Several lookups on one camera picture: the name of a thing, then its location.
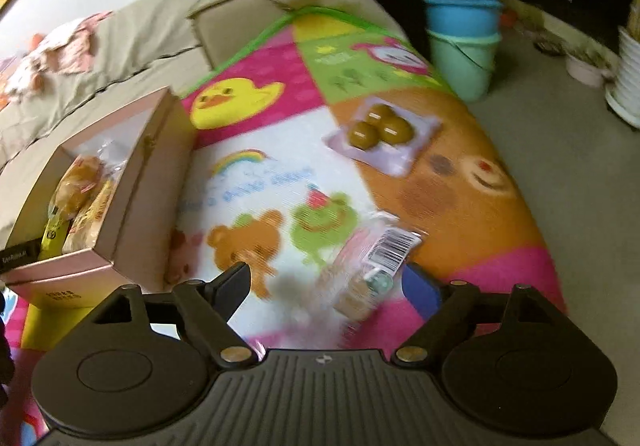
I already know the floral blanket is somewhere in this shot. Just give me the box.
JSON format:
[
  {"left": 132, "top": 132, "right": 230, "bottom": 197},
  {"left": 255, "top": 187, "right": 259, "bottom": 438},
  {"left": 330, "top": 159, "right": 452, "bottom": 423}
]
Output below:
[{"left": 0, "top": 11, "right": 117, "bottom": 112}]

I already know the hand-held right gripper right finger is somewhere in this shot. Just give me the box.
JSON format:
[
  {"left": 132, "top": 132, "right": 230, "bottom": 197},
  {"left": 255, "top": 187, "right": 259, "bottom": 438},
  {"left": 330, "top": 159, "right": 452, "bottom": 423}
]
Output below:
[{"left": 392, "top": 262, "right": 544, "bottom": 369}]

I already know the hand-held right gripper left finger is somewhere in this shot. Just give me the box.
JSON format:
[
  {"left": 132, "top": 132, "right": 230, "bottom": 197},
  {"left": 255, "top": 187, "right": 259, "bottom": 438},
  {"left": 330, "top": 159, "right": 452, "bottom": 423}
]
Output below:
[{"left": 92, "top": 261, "right": 256, "bottom": 370}]

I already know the clear packet with barcode label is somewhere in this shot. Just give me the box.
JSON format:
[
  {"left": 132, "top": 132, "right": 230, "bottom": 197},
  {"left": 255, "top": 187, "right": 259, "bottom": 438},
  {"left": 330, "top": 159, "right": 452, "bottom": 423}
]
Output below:
[{"left": 320, "top": 211, "right": 424, "bottom": 323}]

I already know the clear bag of yellow bread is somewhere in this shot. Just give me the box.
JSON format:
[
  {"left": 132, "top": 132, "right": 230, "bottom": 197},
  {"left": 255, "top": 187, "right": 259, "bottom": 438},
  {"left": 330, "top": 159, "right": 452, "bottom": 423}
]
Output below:
[{"left": 47, "top": 153, "right": 108, "bottom": 222}]

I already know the pink cardboard box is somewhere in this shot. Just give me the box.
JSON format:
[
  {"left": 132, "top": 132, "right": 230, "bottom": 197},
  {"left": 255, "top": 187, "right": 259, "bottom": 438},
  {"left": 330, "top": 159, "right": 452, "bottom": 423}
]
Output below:
[{"left": 0, "top": 86, "right": 199, "bottom": 310}]

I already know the yellow-green packet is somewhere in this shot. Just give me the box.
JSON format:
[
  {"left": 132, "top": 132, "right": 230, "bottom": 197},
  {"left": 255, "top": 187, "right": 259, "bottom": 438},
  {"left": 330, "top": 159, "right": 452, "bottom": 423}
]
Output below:
[{"left": 39, "top": 216, "right": 71, "bottom": 260}]

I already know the colourful cartoon play mat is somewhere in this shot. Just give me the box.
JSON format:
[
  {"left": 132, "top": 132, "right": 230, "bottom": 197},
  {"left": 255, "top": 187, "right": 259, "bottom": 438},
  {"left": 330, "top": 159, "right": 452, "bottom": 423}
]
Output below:
[{"left": 0, "top": 6, "right": 569, "bottom": 432}]

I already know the blue plastic bucket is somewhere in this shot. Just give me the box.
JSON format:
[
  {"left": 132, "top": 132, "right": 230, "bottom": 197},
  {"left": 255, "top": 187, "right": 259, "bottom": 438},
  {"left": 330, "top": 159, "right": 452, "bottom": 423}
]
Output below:
[{"left": 422, "top": 0, "right": 504, "bottom": 40}]

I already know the tray of brown balls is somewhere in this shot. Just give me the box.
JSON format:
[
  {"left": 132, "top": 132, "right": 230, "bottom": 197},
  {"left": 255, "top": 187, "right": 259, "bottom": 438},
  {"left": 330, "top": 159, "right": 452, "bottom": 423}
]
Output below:
[{"left": 322, "top": 96, "right": 444, "bottom": 177}]

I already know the pink bowl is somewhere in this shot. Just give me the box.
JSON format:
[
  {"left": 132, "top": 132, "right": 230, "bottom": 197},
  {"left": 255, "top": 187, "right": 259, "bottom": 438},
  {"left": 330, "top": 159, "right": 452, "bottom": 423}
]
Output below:
[{"left": 565, "top": 49, "right": 614, "bottom": 88}]

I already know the green plastic bucket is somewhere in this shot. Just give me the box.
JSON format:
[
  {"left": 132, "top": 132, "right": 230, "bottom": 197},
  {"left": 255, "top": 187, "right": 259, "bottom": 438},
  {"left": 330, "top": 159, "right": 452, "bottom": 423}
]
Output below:
[{"left": 427, "top": 29, "right": 502, "bottom": 102}]

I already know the white flower pot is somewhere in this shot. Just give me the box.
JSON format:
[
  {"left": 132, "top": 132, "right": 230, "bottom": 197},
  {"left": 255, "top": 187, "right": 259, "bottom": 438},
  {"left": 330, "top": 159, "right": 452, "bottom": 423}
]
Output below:
[{"left": 604, "top": 24, "right": 640, "bottom": 130}]

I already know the beige sofa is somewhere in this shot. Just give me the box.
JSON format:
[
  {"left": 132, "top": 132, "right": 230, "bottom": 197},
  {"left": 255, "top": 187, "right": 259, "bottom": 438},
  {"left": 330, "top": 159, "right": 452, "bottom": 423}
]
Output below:
[{"left": 0, "top": 0, "right": 426, "bottom": 247}]

